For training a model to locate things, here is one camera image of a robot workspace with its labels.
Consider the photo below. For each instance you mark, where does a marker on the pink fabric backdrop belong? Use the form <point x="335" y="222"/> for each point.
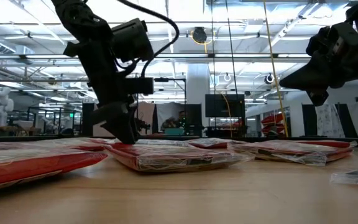
<point x="146" y="115"/>

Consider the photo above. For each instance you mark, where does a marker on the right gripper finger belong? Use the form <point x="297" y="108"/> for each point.
<point x="320" y="96"/>
<point x="312" y="77"/>

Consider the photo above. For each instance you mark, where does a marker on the black upright panel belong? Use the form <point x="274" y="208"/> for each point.
<point x="87" y="124"/>

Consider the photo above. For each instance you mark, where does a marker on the red storage bins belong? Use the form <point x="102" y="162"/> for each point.
<point x="272" y="121"/>

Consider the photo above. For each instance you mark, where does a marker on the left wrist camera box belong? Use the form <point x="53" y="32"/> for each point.
<point x="138" y="86"/>

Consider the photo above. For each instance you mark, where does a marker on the black monitor screen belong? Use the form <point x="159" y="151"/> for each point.
<point x="225" y="105"/>

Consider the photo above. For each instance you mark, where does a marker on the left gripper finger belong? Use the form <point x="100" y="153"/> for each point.
<point x="120" y="130"/>

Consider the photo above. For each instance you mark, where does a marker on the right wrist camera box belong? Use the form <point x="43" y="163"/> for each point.
<point x="319" y="43"/>

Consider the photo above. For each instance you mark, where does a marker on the white patterned cloth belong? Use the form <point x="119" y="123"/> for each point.
<point x="329" y="121"/>

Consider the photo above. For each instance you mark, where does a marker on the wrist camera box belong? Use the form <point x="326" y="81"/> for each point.
<point x="138" y="86"/>
<point x="319" y="43"/>

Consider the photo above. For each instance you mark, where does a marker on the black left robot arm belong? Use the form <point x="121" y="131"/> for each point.
<point x="82" y="18"/>

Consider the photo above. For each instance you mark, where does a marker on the small black robot arm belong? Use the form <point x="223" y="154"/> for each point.
<point x="143" y="126"/>

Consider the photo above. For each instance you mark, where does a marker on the teal box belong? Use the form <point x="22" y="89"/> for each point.
<point x="174" y="131"/>

